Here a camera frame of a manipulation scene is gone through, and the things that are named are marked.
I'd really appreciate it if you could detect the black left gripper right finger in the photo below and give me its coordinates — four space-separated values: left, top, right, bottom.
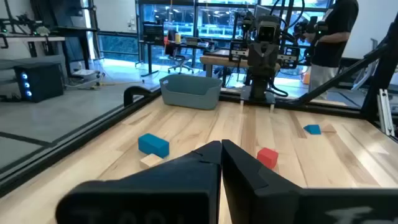
221 139 398 224

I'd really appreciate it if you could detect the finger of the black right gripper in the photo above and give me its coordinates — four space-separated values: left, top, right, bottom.
264 43 301 75
229 40 265 75

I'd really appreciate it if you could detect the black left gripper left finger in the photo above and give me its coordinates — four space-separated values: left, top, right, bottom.
55 140 223 224

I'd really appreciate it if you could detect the small natural wood block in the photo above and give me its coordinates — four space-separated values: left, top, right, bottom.
139 153 164 170

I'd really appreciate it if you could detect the red cube block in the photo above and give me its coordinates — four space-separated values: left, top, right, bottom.
256 147 279 170

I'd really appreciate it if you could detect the blue rectangular block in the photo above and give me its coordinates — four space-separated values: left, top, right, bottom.
138 133 170 159

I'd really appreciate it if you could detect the blue wedge block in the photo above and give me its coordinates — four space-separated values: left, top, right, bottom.
303 124 322 136

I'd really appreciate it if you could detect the wooden work table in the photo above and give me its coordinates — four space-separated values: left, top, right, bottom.
200 49 282 88

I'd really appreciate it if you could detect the person beside robot rig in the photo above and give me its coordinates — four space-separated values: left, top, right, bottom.
303 0 359 101

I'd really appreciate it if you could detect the grey-blue plastic bin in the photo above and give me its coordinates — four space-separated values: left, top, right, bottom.
159 73 223 110

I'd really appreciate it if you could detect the black office chair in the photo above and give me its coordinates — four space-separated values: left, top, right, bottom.
164 29 195 75

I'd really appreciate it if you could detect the black computer monitor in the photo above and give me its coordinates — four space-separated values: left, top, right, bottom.
142 21 165 45

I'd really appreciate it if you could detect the black office desk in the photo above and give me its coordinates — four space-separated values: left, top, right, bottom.
138 39 215 78

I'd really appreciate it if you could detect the aluminium extrusion bar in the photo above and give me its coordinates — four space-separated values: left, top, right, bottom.
377 88 396 137

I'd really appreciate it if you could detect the black computer tower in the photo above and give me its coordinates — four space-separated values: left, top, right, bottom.
14 62 65 103

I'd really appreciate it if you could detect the black diagonal frame strut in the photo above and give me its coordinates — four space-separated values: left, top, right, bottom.
292 43 389 106

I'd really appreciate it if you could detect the black frame post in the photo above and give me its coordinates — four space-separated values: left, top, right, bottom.
360 12 398 124

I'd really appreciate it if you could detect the black curved clamp handle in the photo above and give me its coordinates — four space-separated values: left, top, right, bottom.
123 85 154 108

